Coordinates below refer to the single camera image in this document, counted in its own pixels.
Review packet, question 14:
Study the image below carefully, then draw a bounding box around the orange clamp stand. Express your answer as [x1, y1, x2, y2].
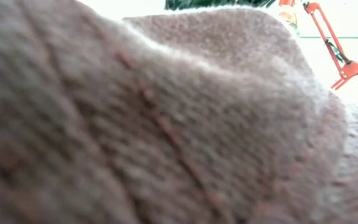
[277, 0, 358, 91]

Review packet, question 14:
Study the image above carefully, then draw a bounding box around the dark green cap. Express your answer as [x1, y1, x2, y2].
[164, 0, 277, 11]

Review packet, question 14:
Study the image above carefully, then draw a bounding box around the pink knitted cloth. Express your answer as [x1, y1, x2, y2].
[0, 0, 358, 224]

